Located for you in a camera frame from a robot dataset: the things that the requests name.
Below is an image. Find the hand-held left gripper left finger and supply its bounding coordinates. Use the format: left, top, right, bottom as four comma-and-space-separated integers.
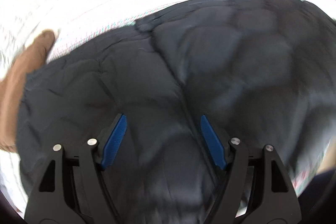
24, 113, 128, 224

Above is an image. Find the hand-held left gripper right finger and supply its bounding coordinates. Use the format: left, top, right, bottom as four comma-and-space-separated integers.
200, 114, 302, 224

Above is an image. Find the black quilted jacket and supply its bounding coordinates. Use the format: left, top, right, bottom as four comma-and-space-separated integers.
16, 0, 336, 224

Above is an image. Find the patterned white blanket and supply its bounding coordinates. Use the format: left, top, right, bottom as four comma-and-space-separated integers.
47, 0, 334, 194

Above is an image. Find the brown folded cloth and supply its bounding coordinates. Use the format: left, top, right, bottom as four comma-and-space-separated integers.
0, 30, 56, 153

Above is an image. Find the person's dark blue clothing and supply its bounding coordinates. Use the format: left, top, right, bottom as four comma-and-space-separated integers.
305, 168, 336, 215

